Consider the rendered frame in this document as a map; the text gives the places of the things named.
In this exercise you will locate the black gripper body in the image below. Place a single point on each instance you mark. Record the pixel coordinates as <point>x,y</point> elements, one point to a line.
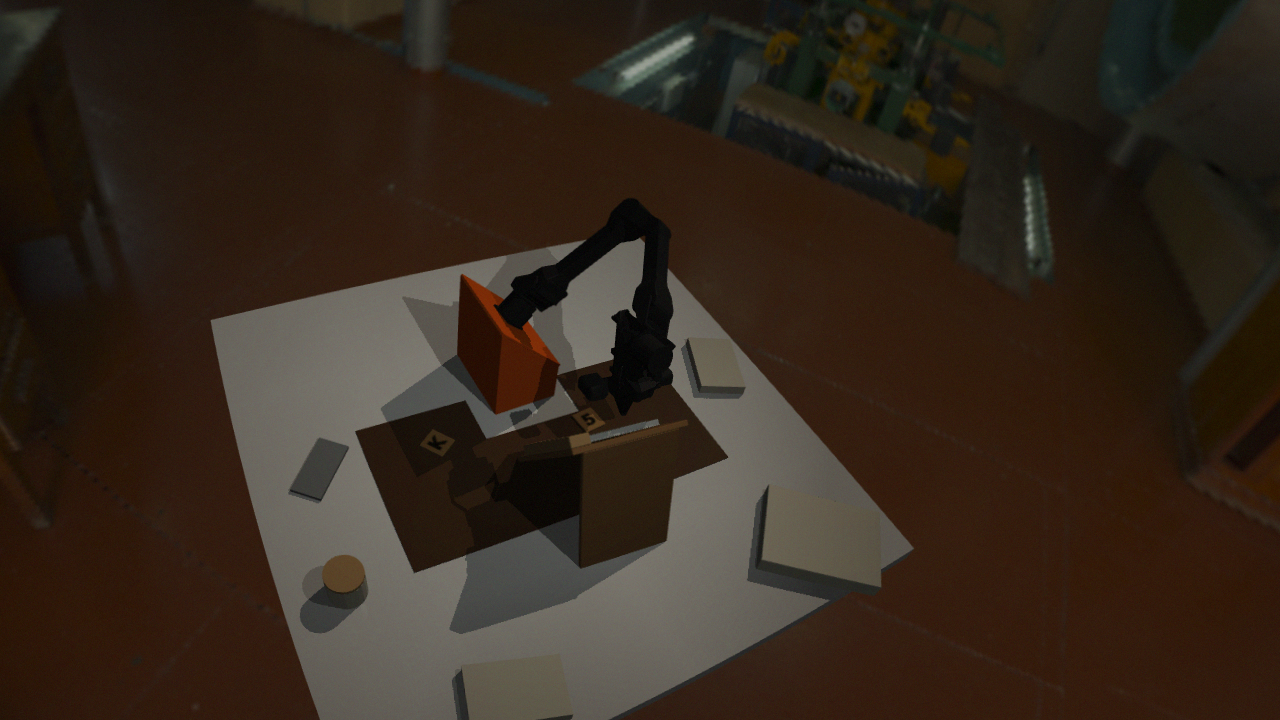
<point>596,388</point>

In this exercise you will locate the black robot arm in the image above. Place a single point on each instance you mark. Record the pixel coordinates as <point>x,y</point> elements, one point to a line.
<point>643,337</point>

